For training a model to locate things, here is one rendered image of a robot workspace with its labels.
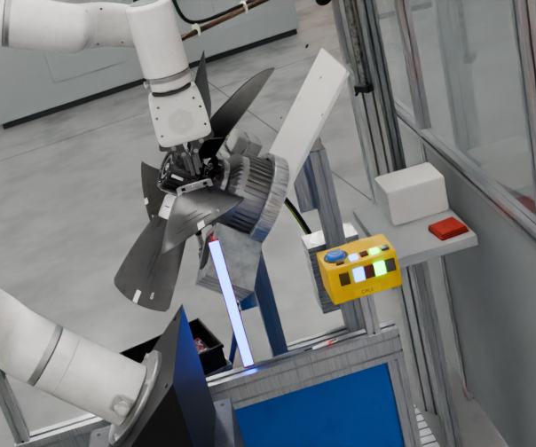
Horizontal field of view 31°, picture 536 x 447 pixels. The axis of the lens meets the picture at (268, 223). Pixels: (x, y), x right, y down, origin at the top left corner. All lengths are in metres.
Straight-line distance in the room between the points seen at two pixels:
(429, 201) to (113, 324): 2.13
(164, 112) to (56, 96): 6.17
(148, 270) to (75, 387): 0.77
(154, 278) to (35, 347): 0.77
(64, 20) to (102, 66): 6.22
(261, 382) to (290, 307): 1.95
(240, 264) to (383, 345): 0.42
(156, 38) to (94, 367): 0.60
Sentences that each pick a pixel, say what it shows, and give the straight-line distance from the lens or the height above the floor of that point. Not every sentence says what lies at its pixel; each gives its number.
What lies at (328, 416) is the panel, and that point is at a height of 0.67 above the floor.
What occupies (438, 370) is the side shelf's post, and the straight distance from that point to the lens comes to 2.96.
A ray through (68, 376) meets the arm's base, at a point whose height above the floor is 1.19.
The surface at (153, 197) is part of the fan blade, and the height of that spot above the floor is 1.07.
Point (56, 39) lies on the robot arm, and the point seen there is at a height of 1.73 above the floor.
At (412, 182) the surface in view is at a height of 0.97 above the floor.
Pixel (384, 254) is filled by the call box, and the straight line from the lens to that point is 2.14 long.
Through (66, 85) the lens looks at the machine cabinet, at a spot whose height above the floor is 0.19.
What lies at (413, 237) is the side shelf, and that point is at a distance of 2.65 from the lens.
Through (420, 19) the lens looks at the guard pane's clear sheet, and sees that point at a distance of 2.73.
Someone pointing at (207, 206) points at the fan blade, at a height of 1.19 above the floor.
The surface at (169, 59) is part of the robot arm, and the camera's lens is 1.77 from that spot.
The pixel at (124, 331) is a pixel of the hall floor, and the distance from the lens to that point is 4.39.
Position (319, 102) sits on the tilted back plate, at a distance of 2.50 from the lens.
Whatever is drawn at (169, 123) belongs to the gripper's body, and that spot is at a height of 1.53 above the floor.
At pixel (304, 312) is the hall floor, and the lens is 4.13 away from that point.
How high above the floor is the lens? 2.07
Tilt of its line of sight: 24 degrees down
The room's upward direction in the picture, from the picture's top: 14 degrees counter-clockwise
